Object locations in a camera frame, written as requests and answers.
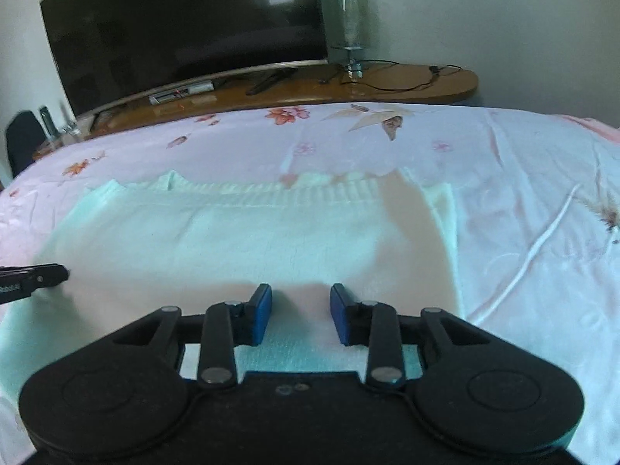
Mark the white knit sweater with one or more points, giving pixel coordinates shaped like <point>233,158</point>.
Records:
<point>218,242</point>

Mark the pink floral bed sheet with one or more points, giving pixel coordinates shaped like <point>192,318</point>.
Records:
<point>533,203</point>

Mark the black flat screen television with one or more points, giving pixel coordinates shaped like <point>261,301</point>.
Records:
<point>184,29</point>

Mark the black chair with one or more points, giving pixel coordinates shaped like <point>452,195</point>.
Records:
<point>24,140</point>

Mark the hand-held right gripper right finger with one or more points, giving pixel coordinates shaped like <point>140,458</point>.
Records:
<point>339,312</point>

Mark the silver set-top box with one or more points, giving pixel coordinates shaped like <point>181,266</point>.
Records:
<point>181,92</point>

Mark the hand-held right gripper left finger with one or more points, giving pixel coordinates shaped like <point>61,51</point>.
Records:
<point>261,312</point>

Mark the clear glass table lamp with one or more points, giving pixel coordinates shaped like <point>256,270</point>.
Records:
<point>347,14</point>

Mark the wooden television console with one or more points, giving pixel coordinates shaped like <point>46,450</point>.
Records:
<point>300,89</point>

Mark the dark bottle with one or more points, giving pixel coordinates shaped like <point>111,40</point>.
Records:
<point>46,121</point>

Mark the black remote control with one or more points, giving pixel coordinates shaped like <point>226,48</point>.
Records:
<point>269,81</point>

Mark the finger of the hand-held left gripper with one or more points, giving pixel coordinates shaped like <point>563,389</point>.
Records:
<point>48,273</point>

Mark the small clear glass item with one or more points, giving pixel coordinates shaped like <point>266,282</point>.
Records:
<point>68,131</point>

